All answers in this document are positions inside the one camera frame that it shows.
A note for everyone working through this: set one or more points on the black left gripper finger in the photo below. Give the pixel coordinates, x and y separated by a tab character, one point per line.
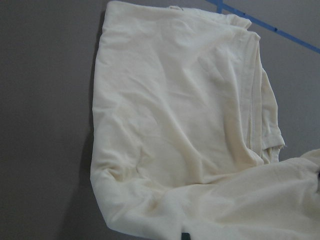
185	236

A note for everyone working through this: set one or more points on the beige long-sleeve graphic shirt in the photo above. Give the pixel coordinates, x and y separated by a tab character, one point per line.
186	135

